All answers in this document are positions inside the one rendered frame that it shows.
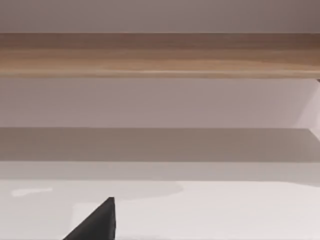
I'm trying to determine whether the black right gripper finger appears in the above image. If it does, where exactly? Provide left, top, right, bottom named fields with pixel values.
left=62, top=196, right=117, bottom=240

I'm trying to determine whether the wooden shelf board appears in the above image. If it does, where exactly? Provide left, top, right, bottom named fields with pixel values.
left=0, top=32, right=320, bottom=83

